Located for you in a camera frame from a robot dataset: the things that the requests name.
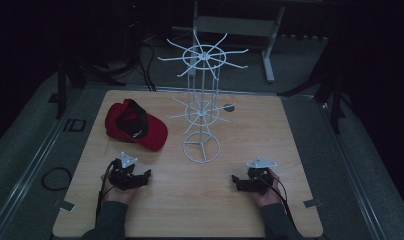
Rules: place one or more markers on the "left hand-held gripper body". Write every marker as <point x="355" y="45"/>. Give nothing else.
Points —
<point x="123" y="176"/>

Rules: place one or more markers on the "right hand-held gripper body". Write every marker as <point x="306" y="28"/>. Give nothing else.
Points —
<point x="258" y="180"/>

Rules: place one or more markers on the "red baseball cap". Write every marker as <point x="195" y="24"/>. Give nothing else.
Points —
<point x="152" y="133"/>

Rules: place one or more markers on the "person's left hand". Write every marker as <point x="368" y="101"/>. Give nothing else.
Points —
<point x="118" y="195"/>

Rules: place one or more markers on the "person's right hand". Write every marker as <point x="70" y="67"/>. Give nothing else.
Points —
<point x="271" y="196"/>

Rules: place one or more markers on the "round grey table grommet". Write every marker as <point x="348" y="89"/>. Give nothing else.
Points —
<point x="228" y="107"/>

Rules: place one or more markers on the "black tripod stand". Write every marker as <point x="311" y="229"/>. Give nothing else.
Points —
<point x="61" y="90"/>
<point x="335" y="96"/>

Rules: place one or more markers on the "grey metal table bracket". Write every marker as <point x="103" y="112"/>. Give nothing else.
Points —
<point x="312" y="202"/>
<point x="64" y="205"/>

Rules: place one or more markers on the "grey metal desk frame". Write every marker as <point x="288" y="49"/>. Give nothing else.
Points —
<point x="236" y="26"/>

